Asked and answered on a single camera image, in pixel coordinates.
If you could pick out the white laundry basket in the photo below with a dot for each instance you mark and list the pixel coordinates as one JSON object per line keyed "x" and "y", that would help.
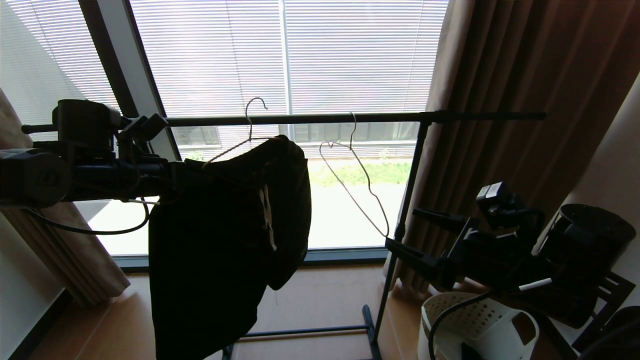
{"x": 490, "y": 320}

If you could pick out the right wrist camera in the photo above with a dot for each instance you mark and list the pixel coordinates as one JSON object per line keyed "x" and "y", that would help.
{"x": 492, "y": 195}

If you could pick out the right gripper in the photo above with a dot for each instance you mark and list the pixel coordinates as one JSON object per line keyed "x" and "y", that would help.
{"x": 490, "y": 260}

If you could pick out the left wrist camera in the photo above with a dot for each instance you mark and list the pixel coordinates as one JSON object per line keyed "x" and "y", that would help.
{"x": 142, "y": 127}

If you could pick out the black clothes rack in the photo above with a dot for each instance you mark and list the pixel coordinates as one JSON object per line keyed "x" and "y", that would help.
{"x": 400, "y": 117}

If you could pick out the black garment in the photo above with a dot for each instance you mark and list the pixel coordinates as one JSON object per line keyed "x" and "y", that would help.
{"x": 215, "y": 250}

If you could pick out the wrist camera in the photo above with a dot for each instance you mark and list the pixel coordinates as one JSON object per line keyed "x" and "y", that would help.
{"x": 142, "y": 127}
{"x": 492, "y": 195}

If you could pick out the brown curtain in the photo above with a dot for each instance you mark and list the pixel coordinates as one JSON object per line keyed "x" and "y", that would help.
{"x": 500, "y": 125}
{"x": 60, "y": 260}

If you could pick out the pink clothes hanger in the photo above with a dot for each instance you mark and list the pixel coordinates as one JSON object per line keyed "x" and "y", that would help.
{"x": 353, "y": 132}
{"x": 248, "y": 127}

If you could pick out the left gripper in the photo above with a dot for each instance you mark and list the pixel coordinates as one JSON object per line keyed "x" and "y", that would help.
{"x": 155, "y": 177}

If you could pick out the window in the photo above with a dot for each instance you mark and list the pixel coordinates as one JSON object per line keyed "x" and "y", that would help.
{"x": 340, "y": 255}

